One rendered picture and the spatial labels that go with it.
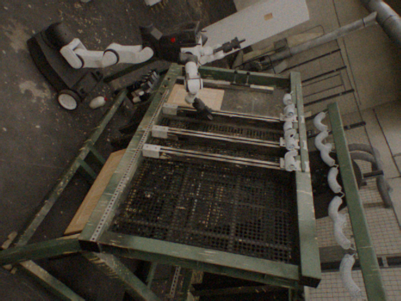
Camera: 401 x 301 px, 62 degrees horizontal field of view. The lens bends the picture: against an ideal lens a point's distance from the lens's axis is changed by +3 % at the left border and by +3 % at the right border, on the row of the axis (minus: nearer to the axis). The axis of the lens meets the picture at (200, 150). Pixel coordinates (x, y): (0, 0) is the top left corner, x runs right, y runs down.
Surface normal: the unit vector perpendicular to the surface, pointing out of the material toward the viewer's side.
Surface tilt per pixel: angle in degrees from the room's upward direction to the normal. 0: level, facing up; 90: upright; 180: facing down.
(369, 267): 90
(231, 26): 90
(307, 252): 60
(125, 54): 90
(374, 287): 90
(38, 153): 0
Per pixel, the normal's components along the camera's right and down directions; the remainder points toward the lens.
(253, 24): -0.25, 0.53
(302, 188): 0.04, -0.75
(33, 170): 0.87, -0.26
